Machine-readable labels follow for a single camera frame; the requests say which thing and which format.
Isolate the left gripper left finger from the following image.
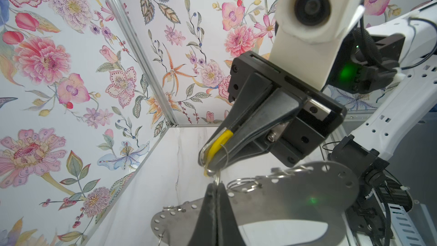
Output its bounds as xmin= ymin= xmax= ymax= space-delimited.
xmin=196 ymin=183 xmax=217 ymax=246

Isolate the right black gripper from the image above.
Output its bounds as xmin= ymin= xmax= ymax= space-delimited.
xmin=198 ymin=52 xmax=346 ymax=173

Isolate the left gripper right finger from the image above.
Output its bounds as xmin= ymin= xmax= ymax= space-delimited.
xmin=216 ymin=183 xmax=246 ymax=246

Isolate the steel key holder plate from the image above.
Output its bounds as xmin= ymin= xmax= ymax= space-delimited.
xmin=151 ymin=161 xmax=359 ymax=246

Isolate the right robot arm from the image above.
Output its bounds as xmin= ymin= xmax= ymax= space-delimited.
xmin=198 ymin=1 xmax=437 ymax=246

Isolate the left corner aluminium profile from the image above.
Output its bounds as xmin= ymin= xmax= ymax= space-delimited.
xmin=107 ymin=0 xmax=178 ymax=127

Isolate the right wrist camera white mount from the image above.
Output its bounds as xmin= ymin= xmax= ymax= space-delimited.
xmin=269 ymin=0 xmax=364 ymax=91

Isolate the right thin black cable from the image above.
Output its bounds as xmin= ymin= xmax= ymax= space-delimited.
xmin=320 ymin=16 xmax=437 ymax=153

